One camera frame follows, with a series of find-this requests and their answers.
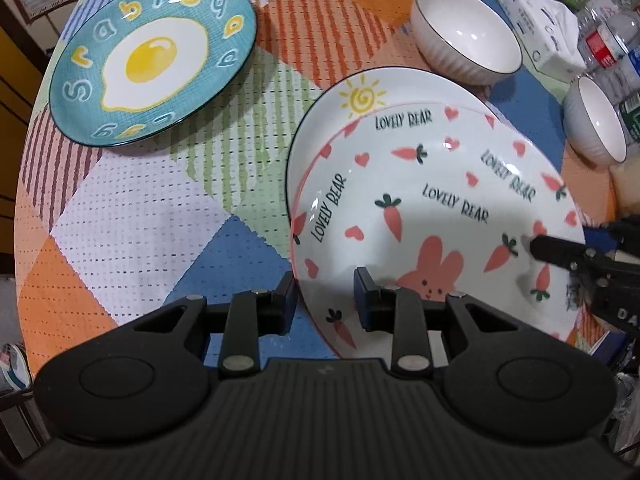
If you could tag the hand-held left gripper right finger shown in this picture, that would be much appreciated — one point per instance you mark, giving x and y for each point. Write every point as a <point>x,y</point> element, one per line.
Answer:
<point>361,300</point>

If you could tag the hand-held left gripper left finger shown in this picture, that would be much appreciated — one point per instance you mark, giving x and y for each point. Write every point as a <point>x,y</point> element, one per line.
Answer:
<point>289,305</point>

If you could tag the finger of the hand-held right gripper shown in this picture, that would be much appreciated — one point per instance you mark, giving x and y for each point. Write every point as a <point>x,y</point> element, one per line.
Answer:
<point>607,237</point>
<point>555,250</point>

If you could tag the white ribbed bowl dark rim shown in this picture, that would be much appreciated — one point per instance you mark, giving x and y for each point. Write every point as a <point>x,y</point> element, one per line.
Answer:
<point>465,25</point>
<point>595,115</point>

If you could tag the white carrot and rabbit plate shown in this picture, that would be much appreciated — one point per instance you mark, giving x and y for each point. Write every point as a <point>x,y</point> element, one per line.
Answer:
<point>450,185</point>

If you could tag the white plate with sun print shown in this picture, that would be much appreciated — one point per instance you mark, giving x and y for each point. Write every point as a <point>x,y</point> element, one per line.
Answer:
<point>362,99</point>

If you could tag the blue fried egg plate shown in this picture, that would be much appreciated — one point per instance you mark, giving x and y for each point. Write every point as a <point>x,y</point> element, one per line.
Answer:
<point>150,55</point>

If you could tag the green label water bottle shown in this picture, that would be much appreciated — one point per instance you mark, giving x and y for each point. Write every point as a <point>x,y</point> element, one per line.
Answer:
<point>631,115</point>

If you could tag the patchwork tablecloth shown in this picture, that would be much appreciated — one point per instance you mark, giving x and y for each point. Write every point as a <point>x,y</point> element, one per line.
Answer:
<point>150,210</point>

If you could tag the blue label water bottle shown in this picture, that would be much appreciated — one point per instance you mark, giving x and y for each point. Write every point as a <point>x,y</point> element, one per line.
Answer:
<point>634,52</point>

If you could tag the red label water bottle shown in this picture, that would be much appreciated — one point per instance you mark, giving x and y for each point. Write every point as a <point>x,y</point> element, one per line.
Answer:
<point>600,45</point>

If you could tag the white tissue pack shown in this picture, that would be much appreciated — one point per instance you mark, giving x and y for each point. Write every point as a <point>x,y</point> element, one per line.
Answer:
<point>540,30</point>

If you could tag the colourful printed object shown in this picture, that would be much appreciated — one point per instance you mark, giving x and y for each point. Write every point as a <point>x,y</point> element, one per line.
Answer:
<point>12,367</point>

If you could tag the brown wooden furniture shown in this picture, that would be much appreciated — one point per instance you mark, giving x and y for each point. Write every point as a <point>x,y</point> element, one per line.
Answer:
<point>17,110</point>

